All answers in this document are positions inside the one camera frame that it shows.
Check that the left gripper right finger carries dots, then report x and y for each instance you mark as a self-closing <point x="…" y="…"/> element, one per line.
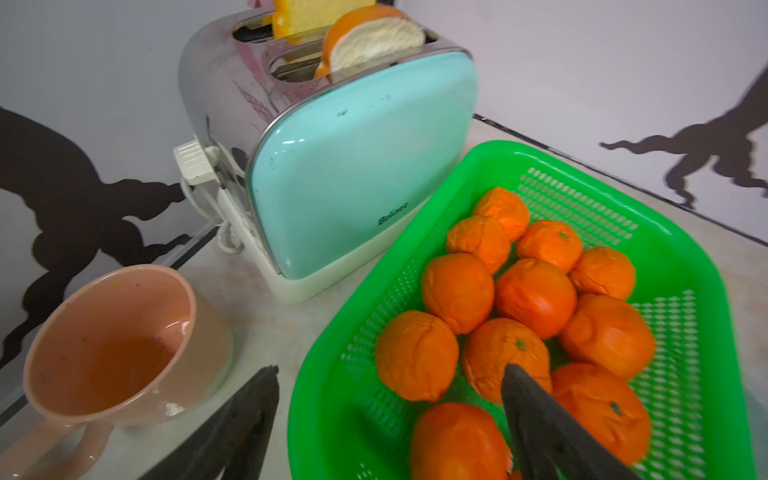
<point x="549" y="443"/>

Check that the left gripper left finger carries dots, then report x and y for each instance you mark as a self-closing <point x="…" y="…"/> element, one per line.
<point x="232" y="443"/>

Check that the eleventh orange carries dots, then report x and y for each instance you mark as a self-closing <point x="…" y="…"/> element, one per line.
<point x="458" y="441"/>

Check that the green plastic basket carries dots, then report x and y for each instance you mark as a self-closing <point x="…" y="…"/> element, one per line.
<point x="344" y="423"/>

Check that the pink ceramic mug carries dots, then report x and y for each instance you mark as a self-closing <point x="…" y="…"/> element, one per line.
<point x="136" y="346"/>

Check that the mint green toaster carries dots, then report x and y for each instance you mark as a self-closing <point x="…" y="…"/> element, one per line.
<point x="311" y="176"/>

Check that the orange toast slice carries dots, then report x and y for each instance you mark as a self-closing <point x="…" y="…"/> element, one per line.
<point x="366" y="34"/>

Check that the yellow bread slice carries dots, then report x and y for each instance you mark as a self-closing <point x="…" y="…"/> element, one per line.
<point x="299" y="16"/>

